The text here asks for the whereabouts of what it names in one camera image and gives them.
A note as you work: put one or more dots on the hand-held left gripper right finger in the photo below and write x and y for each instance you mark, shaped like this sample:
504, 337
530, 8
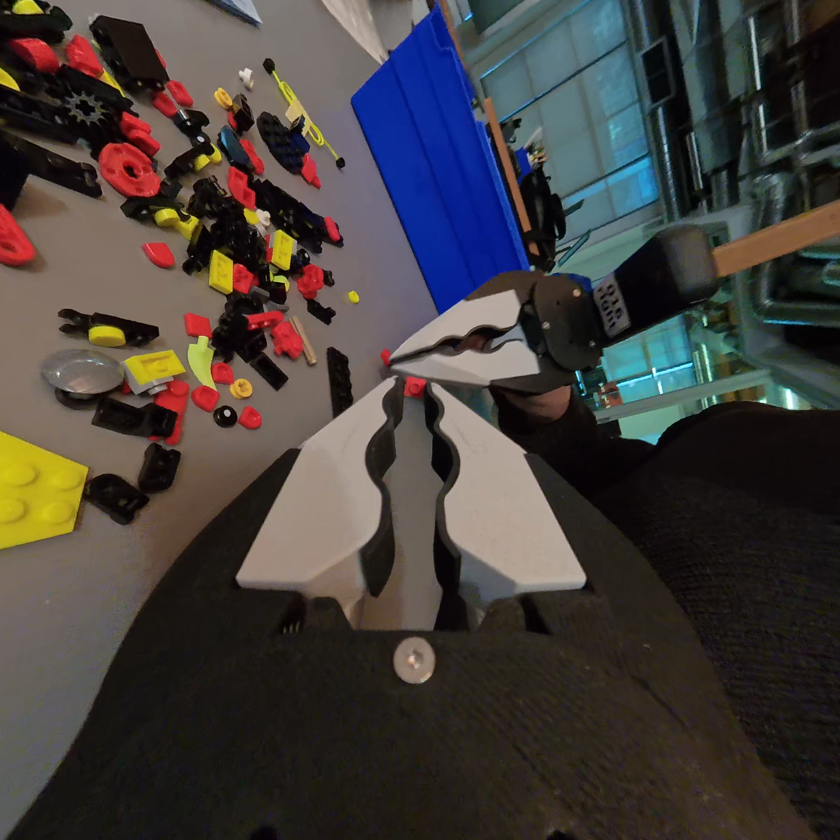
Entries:
512, 525

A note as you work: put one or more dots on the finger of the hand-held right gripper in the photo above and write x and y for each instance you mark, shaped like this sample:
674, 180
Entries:
472, 315
479, 367

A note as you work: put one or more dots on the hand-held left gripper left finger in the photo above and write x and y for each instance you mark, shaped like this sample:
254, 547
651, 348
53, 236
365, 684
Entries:
308, 518

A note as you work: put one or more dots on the black lego plate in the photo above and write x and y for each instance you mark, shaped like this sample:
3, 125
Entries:
340, 380

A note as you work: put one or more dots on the person's right forearm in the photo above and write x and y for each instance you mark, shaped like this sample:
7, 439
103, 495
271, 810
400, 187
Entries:
571, 446

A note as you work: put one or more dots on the tan lego rod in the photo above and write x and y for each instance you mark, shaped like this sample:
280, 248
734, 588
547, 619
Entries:
303, 341

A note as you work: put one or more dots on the grey lego dish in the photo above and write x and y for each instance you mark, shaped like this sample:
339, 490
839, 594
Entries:
79, 374

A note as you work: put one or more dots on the yellow wedge lego plate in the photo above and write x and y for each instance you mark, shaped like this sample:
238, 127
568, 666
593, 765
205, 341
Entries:
33, 492

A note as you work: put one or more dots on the pile of lego pieces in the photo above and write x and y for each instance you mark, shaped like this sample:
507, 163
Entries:
128, 169

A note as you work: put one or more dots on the person's right hand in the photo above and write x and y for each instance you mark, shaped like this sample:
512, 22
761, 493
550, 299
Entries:
531, 401

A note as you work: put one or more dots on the light wooden beam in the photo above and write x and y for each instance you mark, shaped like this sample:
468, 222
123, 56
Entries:
774, 239

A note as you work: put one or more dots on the wooden background desk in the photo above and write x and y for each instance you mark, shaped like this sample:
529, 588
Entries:
512, 177

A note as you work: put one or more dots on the blue plastic bin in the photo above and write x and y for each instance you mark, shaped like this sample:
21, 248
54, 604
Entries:
426, 164

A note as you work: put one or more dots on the person's black sweater torso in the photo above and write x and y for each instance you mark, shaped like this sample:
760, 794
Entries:
754, 558

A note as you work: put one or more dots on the clear plastic bag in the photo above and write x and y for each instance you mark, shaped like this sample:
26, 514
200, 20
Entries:
354, 26

